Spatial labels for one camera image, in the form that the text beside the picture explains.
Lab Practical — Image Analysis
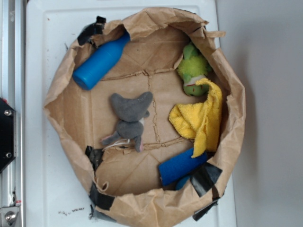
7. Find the yellow microfibre cloth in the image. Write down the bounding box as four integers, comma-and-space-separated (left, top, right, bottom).
169, 79, 223, 158

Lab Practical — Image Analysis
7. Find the black tape piece bottom left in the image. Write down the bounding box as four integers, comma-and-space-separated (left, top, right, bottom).
89, 183, 116, 223

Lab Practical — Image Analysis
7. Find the aluminium frame rail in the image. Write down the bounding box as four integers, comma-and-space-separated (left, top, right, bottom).
0, 0, 26, 227

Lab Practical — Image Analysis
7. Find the black mounting plate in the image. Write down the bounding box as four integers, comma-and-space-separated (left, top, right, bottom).
0, 98, 16, 173

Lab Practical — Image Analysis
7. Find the black tape piece top left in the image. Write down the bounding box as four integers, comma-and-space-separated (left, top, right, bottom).
77, 16, 107, 46

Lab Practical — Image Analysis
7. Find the dark blue foam block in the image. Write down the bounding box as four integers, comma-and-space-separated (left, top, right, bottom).
158, 148, 207, 186

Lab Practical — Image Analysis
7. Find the brown paper bag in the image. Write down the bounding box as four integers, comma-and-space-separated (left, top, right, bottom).
44, 7, 246, 227

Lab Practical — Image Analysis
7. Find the black tape piece inner left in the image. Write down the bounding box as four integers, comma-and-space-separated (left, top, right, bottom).
85, 146, 104, 171

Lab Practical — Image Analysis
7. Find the black tape piece bottom right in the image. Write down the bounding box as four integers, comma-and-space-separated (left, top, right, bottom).
190, 162, 223, 197

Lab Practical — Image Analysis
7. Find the blue plastic bottle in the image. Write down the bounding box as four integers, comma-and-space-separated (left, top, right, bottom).
72, 31, 130, 90

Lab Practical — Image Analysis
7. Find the grey plush mouse toy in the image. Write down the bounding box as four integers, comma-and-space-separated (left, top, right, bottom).
101, 91, 153, 152

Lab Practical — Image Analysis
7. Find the green plush toy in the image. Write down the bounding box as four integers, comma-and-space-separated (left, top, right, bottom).
177, 42, 212, 96

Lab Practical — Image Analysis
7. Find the white plastic tray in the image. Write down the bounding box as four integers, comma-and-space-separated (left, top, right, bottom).
24, 0, 238, 227

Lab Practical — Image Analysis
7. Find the black tape piece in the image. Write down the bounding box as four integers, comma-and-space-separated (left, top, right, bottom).
85, 146, 104, 171
190, 162, 223, 197
89, 183, 116, 223
77, 16, 107, 46

